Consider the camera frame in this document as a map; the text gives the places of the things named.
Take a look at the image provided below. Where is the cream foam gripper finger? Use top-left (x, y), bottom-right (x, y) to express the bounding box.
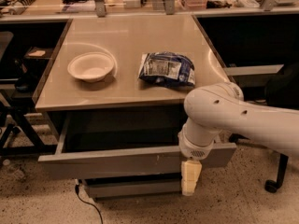
top-left (181, 160), bottom-right (202, 196)

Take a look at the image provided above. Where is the grey top drawer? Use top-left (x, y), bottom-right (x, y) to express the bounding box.
top-left (37, 110), bottom-right (237, 181)

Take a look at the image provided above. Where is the grey drawer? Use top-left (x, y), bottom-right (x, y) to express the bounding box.
top-left (37, 110), bottom-right (237, 181)
top-left (84, 179), bottom-right (181, 198)

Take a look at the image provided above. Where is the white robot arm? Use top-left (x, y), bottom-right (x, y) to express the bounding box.
top-left (178, 82), bottom-right (299, 196)

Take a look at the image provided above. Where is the grey bottom drawer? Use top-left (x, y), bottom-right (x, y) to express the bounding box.
top-left (84, 179), bottom-right (181, 198)

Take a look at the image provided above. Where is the grey drawer cabinet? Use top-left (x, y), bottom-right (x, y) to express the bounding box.
top-left (32, 14), bottom-right (236, 203)

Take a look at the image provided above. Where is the blue chip bag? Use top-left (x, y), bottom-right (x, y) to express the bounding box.
top-left (138, 51), bottom-right (195, 88)

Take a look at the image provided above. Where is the black office chair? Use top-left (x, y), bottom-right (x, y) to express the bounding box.
top-left (228, 63), bottom-right (299, 194)

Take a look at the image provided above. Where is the white paper bowl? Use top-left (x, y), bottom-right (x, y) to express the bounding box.
top-left (67, 52), bottom-right (115, 83)

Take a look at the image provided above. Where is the clear plastic bottle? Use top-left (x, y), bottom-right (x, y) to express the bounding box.
top-left (3, 160), bottom-right (26, 181)

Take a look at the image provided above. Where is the black power cable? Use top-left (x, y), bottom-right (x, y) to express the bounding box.
top-left (74, 184), bottom-right (105, 224)

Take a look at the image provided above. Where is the black left stand frame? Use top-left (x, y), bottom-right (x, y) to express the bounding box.
top-left (0, 90), bottom-right (57, 157)

